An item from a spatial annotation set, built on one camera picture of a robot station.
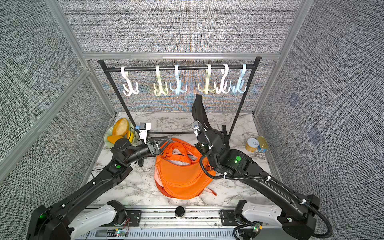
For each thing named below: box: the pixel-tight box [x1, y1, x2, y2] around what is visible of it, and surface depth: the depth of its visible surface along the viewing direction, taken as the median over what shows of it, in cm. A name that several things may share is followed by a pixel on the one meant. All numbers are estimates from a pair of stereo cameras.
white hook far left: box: [120, 66, 139, 96], surface depth 66 cm
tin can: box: [245, 137, 260, 153], surface depth 97 cm
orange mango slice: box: [107, 135, 124, 145], surface depth 101 cm
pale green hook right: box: [197, 63, 216, 95], surface depth 65 cm
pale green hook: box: [153, 65, 169, 96], surface depth 66 cm
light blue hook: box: [170, 65, 188, 95], surface depth 65 cm
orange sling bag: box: [155, 138, 216, 200], surface depth 79 cm
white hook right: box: [214, 64, 232, 94], surface depth 66 cm
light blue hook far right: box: [229, 63, 247, 93], surface depth 67 cm
